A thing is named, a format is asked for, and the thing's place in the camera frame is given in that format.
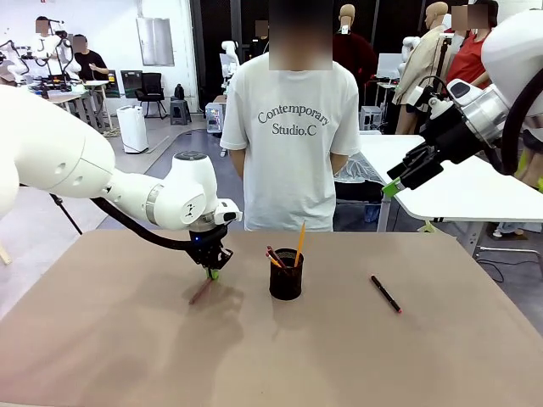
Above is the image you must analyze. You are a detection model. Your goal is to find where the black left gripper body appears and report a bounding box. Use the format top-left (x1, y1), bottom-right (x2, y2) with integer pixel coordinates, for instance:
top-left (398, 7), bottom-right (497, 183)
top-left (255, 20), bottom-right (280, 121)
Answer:
top-left (188, 224), bottom-right (233, 269)

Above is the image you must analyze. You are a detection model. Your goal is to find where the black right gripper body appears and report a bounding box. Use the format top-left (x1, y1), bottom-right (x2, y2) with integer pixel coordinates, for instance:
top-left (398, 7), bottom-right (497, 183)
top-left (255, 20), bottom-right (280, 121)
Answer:
top-left (419, 110), bottom-right (489, 164)

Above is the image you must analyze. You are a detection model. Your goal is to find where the reddish brown pencil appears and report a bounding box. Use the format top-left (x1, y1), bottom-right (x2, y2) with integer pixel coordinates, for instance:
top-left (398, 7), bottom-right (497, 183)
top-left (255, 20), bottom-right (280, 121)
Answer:
top-left (188, 277), bottom-right (213, 305)

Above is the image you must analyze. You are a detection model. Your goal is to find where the yellow pencil with pink eraser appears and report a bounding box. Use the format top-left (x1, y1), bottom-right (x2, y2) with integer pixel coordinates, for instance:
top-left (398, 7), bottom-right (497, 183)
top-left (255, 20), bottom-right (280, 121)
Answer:
top-left (294, 220), bottom-right (306, 268)

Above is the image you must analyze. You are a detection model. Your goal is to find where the black pen with red end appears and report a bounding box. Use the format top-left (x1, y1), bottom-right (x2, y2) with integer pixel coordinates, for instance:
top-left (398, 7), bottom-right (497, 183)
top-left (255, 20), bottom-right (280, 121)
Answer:
top-left (370, 274), bottom-right (403, 315)

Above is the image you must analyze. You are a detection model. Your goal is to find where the black mesh pen holder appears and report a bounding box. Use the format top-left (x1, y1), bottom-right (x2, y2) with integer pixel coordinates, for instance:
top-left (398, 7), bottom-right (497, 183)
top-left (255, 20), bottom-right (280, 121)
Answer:
top-left (269, 248), bottom-right (305, 301)

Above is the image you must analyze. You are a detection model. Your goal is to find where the white side table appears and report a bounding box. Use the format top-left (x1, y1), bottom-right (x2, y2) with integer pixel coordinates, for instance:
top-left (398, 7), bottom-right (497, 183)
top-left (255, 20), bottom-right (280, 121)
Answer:
top-left (359, 134), bottom-right (543, 259)

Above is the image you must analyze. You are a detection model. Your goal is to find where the clear plastic bag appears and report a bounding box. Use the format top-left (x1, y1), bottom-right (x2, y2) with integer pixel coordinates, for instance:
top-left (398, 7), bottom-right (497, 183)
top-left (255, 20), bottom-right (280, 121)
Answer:
top-left (333, 153), bottom-right (388, 184)

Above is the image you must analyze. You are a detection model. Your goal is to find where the silver computer case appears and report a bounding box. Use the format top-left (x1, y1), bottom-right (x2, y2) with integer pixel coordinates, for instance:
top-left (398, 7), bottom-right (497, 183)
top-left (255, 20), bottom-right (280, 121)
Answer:
top-left (360, 105), bottom-right (383, 131)

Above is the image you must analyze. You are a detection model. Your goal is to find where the mannequin in beige coat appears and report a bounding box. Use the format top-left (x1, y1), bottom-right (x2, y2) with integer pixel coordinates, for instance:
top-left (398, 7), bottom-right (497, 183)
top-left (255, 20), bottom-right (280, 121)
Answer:
top-left (392, 2), bottom-right (451, 137)

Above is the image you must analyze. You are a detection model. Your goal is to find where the figure in red shirt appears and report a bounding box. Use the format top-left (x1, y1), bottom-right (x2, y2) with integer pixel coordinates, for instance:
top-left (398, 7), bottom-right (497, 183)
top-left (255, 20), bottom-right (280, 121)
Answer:
top-left (445, 0), bottom-right (500, 90)

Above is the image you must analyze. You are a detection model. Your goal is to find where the person in white T-shirt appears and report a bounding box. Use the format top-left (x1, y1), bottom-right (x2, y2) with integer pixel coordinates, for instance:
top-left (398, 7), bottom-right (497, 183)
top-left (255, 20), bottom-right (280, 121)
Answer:
top-left (220, 0), bottom-right (361, 232)

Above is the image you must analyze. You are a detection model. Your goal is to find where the mannequin in dark red top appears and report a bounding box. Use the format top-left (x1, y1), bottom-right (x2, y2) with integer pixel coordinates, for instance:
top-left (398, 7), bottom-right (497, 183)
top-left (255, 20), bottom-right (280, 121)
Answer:
top-left (333, 3), bottom-right (378, 86)

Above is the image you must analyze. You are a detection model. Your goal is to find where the computer tower with coloured lights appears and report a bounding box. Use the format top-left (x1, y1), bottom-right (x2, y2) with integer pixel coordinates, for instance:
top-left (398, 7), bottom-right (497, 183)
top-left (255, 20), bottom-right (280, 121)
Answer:
top-left (205, 103), bottom-right (224, 135)

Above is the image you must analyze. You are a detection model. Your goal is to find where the grey plastic stool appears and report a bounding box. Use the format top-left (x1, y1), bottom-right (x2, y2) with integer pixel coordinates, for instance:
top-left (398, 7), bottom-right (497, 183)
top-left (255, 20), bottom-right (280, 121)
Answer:
top-left (169, 98), bottom-right (193, 126)

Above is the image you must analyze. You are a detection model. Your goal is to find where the white air purifier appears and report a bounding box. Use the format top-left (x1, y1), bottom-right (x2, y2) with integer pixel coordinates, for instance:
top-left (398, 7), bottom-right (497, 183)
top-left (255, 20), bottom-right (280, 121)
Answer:
top-left (116, 105), bottom-right (149, 154)

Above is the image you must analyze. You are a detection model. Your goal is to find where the wooden top background table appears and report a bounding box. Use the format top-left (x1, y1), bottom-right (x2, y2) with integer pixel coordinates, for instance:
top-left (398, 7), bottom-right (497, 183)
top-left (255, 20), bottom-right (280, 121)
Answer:
top-left (211, 95), bottom-right (228, 158)

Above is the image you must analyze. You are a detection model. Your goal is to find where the black office chair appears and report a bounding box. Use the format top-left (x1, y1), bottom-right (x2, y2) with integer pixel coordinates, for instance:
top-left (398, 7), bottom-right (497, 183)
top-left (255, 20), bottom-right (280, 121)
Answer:
top-left (135, 72), bottom-right (169, 120)

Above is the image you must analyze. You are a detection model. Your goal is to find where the black framed display panel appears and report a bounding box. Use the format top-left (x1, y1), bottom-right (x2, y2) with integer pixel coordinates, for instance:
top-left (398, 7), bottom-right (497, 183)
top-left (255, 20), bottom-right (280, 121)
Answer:
top-left (120, 70), bottom-right (143, 99)

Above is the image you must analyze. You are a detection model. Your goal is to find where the cluttered background work table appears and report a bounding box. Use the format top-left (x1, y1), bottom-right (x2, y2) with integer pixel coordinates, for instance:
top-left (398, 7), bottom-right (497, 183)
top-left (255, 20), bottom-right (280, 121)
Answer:
top-left (25, 80), bottom-right (114, 137)

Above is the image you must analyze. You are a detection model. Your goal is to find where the person in black T-shirt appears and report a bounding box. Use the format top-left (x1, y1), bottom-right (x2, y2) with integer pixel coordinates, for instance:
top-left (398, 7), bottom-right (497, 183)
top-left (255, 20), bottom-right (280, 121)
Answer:
top-left (72, 34), bottom-right (109, 81)

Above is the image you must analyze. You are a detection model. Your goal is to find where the person in white shirt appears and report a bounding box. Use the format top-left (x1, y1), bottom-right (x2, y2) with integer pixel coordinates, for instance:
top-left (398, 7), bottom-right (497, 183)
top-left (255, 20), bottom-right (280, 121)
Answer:
top-left (33, 15), bottom-right (64, 77)

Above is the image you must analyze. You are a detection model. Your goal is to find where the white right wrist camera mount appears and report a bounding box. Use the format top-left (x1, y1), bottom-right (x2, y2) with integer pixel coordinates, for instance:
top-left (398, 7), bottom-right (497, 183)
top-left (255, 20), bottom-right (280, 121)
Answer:
top-left (409, 84), bottom-right (451, 120)

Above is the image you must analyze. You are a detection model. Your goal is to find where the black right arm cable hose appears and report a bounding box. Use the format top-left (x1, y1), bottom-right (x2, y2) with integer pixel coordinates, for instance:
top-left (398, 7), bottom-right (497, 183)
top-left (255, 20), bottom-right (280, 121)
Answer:
top-left (502, 67), bottom-right (543, 176)

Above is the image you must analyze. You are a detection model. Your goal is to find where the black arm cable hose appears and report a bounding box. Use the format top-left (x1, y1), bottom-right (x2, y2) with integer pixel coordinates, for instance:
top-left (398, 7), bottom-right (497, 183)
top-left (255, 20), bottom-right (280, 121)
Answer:
top-left (91, 197), bottom-right (200, 254)
top-left (502, 67), bottom-right (543, 176)

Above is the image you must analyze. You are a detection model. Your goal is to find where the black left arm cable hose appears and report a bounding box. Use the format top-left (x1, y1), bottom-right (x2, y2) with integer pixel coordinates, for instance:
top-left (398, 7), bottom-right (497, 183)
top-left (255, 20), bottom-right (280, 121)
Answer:
top-left (91, 197), bottom-right (200, 254)

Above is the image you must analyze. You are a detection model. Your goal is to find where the black floor cable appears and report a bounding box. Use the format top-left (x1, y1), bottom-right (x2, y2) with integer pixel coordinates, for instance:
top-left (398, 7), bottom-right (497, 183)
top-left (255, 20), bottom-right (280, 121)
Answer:
top-left (477, 249), bottom-right (506, 283)

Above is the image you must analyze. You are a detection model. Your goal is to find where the silver metal wall panel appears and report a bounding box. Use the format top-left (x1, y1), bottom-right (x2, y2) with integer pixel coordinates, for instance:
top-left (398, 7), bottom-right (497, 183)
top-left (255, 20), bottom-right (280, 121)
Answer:
top-left (136, 16), bottom-right (175, 67)

